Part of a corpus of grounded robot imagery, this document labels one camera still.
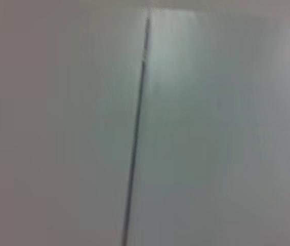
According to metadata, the thin black vertical wall line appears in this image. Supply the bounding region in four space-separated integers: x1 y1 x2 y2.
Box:
121 17 151 246

